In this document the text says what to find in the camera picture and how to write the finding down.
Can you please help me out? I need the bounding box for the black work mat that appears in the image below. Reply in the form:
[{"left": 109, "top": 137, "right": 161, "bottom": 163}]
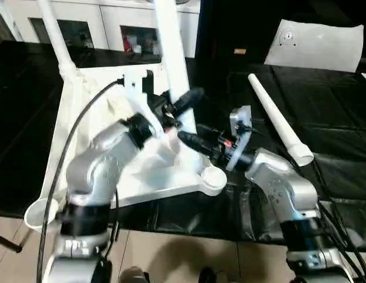
[{"left": 0, "top": 40, "right": 366, "bottom": 252}]

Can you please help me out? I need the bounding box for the black cabinet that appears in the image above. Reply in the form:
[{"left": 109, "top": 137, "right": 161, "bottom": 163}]
[{"left": 199, "top": 0, "right": 282, "bottom": 65}]

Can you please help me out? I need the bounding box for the white plastic table leg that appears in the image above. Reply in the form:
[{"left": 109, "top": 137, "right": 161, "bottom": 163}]
[
  {"left": 152, "top": 0, "right": 199, "bottom": 139},
  {"left": 247, "top": 73, "right": 315, "bottom": 168},
  {"left": 37, "top": 0, "right": 77, "bottom": 78}
]

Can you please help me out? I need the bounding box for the white plastic table top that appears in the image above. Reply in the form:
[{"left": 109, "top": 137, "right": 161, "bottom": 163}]
[{"left": 24, "top": 62, "right": 228, "bottom": 234}]

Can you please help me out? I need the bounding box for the white chair back panel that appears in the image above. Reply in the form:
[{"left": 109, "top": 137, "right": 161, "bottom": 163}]
[{"left": 263, "top": 18, "right": 365, "bottom": 73}]

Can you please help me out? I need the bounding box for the black robot foot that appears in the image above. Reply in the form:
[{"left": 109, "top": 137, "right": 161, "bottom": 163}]
[{"left": 118, "top": 266, "right": 150, "bottom": 283}]

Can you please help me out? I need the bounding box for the black metal stand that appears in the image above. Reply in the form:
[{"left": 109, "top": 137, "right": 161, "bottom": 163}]
[{"left": 0, "top": 232, "right": 24, "bottom": 254}]

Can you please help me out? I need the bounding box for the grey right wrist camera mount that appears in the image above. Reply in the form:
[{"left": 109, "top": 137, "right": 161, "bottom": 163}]
[{"left": 228, "top": 104, "right": 253, "bottom": 172}]

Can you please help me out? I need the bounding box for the white cabinet with glass doors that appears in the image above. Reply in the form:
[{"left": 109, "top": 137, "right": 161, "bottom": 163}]
[{"left": 2, "top": 0, "right": 202, "bottom": 59}]

